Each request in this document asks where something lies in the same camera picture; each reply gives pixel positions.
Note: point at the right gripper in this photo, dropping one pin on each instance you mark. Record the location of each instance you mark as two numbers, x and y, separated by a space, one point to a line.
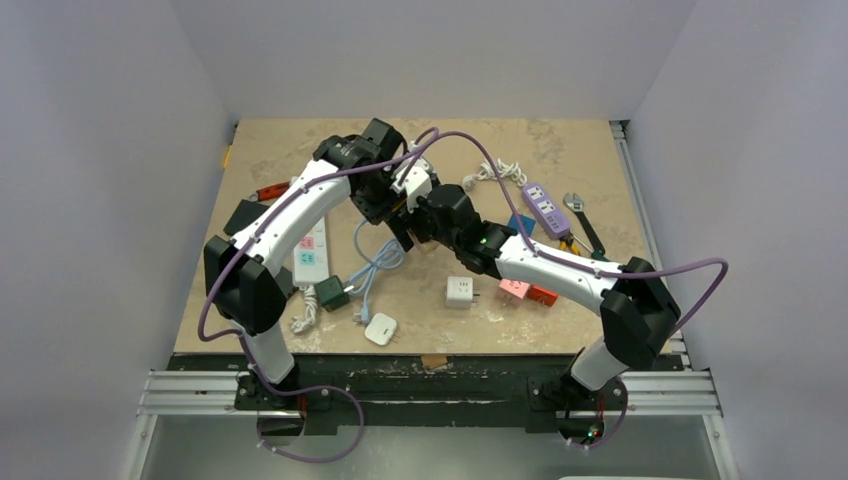
411 225

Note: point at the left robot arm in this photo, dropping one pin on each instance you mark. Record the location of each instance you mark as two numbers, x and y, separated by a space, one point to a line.
242 273

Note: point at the white power strip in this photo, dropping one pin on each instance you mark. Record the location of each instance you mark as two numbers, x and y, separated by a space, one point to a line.
311 258

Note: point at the white cube socket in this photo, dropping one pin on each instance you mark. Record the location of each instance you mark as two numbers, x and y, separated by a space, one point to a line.
460 292

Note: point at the purple power strip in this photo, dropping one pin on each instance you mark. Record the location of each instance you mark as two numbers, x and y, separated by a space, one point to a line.
545 211

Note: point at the red cube socket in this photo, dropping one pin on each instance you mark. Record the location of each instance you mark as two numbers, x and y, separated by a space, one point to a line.
542 295

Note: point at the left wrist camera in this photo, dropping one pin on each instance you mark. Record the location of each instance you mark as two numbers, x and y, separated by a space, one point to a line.
420 161

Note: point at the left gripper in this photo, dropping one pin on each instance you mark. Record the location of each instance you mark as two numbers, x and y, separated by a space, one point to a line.
374 213

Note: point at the adjustable wrench red handle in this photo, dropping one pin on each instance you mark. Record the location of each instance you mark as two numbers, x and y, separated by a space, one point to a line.
269 192

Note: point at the white adapter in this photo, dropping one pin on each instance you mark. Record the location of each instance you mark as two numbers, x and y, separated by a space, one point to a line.
381 329

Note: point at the dark green cube socket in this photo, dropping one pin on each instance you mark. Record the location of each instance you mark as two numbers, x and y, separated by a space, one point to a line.
331 293

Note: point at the black box far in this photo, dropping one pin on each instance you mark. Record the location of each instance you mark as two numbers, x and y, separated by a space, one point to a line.
246 213

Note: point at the yellow handled pliers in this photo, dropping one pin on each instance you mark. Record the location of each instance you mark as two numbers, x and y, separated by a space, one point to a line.
570 245

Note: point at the pink cube socket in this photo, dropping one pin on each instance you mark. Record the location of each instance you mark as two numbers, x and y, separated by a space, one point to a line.
512 291

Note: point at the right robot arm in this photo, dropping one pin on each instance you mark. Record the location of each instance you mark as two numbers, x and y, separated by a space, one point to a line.
637 311

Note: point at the dark blue cube socket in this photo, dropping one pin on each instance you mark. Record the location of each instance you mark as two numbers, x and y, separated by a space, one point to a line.
522 223

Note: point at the silver black handled wrench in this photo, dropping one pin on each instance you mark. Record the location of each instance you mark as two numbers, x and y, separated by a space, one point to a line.
576 204

